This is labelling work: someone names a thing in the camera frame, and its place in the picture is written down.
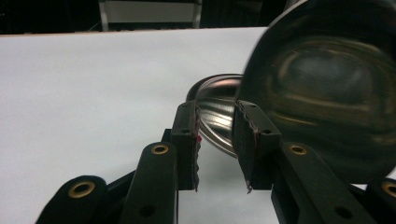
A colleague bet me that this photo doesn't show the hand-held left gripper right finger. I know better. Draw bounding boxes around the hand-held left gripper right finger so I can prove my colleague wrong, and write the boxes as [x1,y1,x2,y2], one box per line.
[231,99,283,195]

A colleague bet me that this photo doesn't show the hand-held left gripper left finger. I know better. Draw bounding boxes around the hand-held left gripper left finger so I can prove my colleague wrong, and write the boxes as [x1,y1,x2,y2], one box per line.
[169,100,203,192]

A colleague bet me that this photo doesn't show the steel utensil rack stand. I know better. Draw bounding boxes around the steel utensil rack stand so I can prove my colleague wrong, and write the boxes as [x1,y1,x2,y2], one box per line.
[186,73,248,159]

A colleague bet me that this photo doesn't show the steel ladle with wooden handle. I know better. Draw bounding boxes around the steel ladle with wooden handle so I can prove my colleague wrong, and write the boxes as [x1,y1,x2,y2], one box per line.
[235,0,396,185]

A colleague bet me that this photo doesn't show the white table mat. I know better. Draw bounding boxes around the white table mat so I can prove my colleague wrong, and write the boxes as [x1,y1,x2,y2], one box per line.
[0,27,396,224]

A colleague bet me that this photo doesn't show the white metal frame stand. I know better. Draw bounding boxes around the white metal frame stand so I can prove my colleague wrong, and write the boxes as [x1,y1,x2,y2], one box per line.
[98,0,204,33]

